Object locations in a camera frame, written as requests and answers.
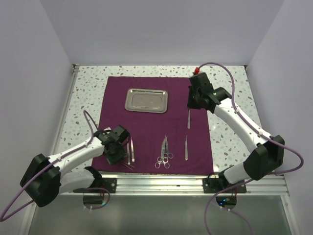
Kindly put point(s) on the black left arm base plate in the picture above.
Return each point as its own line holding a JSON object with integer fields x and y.
{"x": 110, "y": 184}

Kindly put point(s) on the steel scalpel handle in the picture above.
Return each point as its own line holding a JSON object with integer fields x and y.
{"x": 186, "y": 148}

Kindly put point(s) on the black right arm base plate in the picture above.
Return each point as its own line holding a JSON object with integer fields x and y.
{"x": 213, "y": 184}

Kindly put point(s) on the purple cloth wrap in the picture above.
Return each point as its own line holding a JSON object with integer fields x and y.
{"x": 148, "y": 130}

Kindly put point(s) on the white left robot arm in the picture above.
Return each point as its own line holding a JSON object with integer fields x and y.
{"x": 48, "y": 177}

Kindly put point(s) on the small steel hemostat clamp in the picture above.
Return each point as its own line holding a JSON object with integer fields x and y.
{"x": 168, "y": 154}

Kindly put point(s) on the ridged steel dressing forceps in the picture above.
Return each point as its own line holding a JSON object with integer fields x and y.
{"x": 189, "y": 119}

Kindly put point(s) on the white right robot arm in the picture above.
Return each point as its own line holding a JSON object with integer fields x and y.
{"x": 265, "y": 151}

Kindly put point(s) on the aluminium left side rail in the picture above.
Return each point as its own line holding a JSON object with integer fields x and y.
{"x": 63, "y": 116}

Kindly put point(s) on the steel surgical scissors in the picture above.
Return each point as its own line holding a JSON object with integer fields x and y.
{"x": 160, "y": 159}

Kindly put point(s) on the stainless steel instrument tray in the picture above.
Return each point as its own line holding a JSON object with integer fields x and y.
{"x": 146, "y": 100}

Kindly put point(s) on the aluminium front rail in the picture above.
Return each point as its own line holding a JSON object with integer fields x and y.
{"x": 189, "y": 185}

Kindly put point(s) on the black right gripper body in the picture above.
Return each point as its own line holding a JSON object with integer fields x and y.
{"x": 193, "y": 99}

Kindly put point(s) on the aluminium rail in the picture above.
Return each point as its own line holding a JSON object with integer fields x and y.
{"x": 63, "y": 116}
{"x": 189, "y": 185}

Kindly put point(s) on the steel needle holder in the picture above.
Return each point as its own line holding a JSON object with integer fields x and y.
{"x": 166, "y": 162}

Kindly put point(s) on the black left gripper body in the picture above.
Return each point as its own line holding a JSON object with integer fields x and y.
{"x": 118, "y": 153}

